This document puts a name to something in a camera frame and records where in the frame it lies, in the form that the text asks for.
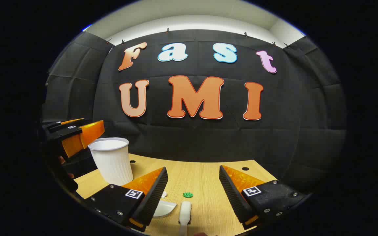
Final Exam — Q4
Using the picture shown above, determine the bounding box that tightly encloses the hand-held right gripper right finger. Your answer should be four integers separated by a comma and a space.
219, 165, 307, 230

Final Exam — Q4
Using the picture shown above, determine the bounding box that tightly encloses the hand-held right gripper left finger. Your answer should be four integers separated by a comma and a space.
86, 167, 169, 232

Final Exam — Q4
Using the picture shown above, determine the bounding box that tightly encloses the white ribbed garbage bin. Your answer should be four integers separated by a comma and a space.
88, 137, 134, 186

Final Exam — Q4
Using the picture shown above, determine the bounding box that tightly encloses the grey plastic dustpan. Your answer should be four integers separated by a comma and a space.
153, 201, 177, 219

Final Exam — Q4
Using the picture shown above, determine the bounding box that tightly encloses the small white broom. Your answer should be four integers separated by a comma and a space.
178, 201, 192, 236

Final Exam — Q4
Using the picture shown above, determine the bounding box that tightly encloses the wooden desktop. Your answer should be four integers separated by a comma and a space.
74, 153, 278, 236

